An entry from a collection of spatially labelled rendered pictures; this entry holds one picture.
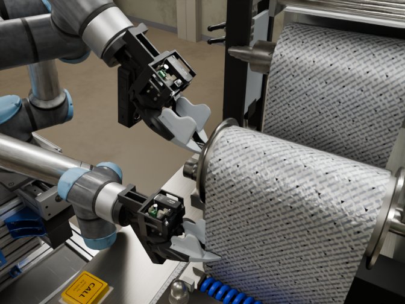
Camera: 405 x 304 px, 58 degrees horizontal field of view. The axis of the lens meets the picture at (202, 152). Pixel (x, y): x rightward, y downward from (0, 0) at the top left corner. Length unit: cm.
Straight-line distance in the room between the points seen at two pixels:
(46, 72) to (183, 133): 71
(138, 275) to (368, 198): 56
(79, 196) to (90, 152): 210
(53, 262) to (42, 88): 91
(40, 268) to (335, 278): 151
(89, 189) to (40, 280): 114
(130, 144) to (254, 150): 237
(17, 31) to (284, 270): 57
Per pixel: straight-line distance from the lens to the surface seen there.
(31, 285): 185
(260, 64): 75
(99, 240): 84
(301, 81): 68
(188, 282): 68
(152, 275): 88
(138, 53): 57
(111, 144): 289
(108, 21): 59
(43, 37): 68
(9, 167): 92
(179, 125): 57
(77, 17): 60
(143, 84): 56
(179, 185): 108
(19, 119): 133
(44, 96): 128
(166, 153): 273
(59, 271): 185
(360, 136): 70
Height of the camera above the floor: 162
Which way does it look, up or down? 36 degrees down
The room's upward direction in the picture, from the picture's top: straight up
